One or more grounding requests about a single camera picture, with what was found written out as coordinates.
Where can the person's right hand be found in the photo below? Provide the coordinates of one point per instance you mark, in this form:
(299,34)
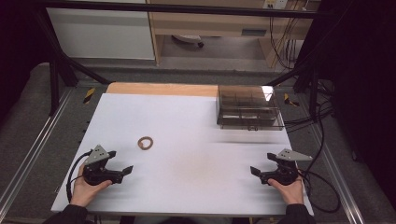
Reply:
(292,193)

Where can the person's left hand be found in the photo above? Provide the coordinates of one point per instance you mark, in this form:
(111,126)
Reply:
(84,193)

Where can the aluminium floor rail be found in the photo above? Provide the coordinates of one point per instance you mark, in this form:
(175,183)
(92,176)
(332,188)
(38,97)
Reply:
(34,149)
(341,180)

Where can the white power strip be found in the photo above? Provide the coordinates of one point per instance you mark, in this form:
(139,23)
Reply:
(275,3)

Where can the white table cover sheet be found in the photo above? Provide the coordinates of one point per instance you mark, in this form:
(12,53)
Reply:
(193,174)

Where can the black metal frame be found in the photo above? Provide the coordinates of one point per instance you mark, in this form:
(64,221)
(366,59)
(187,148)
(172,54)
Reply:
(174,7)

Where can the chair base with caster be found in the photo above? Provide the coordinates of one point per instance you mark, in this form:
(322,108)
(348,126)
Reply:
(188,38)

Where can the wooden desk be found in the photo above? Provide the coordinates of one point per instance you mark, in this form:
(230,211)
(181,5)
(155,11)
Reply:
(218,25)

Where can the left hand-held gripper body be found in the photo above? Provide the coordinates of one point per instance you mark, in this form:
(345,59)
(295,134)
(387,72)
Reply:
(96,175)

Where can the yellow black striped tape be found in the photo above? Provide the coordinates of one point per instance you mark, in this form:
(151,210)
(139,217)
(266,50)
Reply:
(89,95)
(290,100)

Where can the black curtain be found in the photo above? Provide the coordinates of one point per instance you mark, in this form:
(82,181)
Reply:
(361,93)
(18,46)

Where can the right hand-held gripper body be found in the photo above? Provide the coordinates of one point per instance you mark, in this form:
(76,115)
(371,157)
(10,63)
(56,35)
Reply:
(286,174)

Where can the white cabinet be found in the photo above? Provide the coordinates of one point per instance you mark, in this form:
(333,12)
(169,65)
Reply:
(102,34)

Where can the clear smoky compartment box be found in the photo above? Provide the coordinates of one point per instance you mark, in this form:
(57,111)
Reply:
(246,109)

